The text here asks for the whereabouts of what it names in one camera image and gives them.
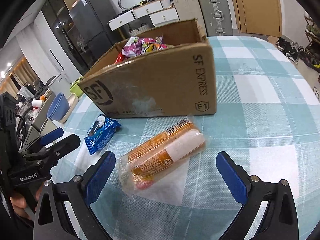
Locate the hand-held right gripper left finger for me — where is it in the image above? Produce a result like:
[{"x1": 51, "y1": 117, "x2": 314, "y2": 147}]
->
[{"x1": 32, "y1": 151, "x2": 117, "y2": 240}]

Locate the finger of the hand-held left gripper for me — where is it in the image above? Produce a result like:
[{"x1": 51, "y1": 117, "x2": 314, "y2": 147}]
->
[
  {"x1": 39, "y1": 127, "x2": 64, "y2": 147},
  {"x1": 19, "y1": 133, "x2": 81, "y2": 161}
]

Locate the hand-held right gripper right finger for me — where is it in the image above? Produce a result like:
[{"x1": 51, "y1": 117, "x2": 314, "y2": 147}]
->
[{"x1": 215, "y1": 151, "x2": 299, "y2": 240}]

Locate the blue cookie packet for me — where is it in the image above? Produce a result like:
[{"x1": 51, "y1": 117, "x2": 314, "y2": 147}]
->
[{"x1": 84, "y1": 114, "x2": 122, "y2": 154}]

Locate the orange and white bread packet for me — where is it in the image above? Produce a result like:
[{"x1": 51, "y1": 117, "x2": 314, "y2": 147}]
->
[{"x1": 116, "y1": 115, "x2": 207, "y2": 197}]

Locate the brown cardboard box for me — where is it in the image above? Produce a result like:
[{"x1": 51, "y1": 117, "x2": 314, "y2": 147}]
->
[{"x1": 78, "y1": 19, "x2": 218, "y2": 119}]

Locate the pink snack packet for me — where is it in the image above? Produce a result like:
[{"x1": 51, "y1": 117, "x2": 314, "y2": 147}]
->
[{"x1": 122, "y1": 36, "x2": 168, "y2": 58}]

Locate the person's left hand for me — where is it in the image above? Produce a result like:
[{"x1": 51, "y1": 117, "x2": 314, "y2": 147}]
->
[{"x1": 10, "y1": 188, "x2": 42, "y2": 217}]

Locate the beige tumbler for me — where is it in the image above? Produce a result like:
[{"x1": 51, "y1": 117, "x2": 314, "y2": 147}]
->
[{"x1": 27, "y1": 119, "x2": 56, "y2": 143}]

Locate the blue bowl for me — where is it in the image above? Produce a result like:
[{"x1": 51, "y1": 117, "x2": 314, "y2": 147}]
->
[{"x1": 47, "y1": 92, "x2": 70, "y2": 122}]

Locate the beige bowl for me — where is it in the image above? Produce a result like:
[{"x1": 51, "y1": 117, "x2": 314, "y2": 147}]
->
[{"x1": 59, "y1": 93, "x2": 79, "y2": 124}]

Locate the green mug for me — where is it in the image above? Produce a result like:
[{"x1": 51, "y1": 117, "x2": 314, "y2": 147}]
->
[{"x1": 70, "y1": 76, "x2": 84, "y2": 98}]

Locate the dark grey fridge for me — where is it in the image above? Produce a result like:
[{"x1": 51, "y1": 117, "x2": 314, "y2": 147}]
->
[{"x1": 69, "y1": 0, "x2": 124, "y2": 68}]

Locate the woven laundry basket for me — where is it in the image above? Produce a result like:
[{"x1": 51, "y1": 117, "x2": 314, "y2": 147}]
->
[{"x1": 129, "y1": 23, "x2": 151, "y2": 36}]

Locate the pile of dark shoes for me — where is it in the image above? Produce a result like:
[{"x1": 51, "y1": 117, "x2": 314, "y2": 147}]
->
[{"x1": 275, "y1": 37, "x2": 320, "y2": 68}]

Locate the white drawer dresser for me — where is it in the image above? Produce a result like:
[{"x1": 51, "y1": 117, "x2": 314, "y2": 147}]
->
[{"x1": 108, "y1": 0, "x2": 180, "y2": 39}]

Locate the silver suitcase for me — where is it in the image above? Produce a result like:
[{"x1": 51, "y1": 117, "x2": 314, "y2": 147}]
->
[{"x1": 197, "y1": 0, "x2": 234, "y2": 37}]

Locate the wooden shoe rack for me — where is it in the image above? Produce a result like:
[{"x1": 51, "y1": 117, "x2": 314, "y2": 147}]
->
[{"x1": 303, "y1": 9, "x2": 320, "y2": 53}]

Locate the wooden door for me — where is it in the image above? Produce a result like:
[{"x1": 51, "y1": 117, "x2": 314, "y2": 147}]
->
[{"x1": 227, "y1": 0, "x2": 283, "y2": 38}]

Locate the beige suitcase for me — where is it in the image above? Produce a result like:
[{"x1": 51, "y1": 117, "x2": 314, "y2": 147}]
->
[{"x1": 171, "y1": 0, "x2": 207, "y2": 37}]

